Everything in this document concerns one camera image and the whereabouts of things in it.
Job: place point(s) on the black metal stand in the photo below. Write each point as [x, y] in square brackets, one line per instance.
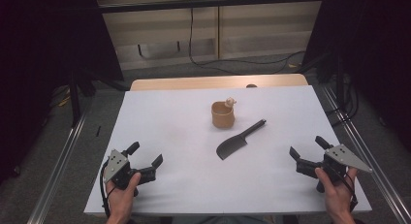
[340, 85]
[75, 98]

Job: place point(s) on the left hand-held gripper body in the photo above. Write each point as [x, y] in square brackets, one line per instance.
[120, 172]

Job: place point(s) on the black horizontal bar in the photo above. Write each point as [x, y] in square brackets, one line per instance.
[206, 3]

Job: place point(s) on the small black floor piece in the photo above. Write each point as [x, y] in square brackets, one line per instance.
[98, 131]

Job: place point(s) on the person's right hand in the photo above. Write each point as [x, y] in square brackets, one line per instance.
[336, 198]

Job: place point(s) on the wooden table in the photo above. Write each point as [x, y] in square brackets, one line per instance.
[194, 82]

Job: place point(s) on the white board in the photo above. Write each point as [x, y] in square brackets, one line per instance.
[181, 185]

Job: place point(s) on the black curtain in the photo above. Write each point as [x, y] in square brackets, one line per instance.
[48, 56]
[371, 56]

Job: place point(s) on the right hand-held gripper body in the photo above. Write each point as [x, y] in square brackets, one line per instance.
[336, 159]

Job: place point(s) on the brown cup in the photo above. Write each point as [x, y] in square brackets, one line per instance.
[223, 119]

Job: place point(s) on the small dark round knob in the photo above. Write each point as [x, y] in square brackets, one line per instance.
[251, 86]

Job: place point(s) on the metal floor rail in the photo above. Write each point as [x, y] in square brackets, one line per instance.
[58, 172]
[371, 153]

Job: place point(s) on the black cleaver knife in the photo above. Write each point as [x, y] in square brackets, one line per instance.
[231, 146]

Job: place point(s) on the person's left hand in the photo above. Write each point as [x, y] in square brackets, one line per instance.
[121, 201]

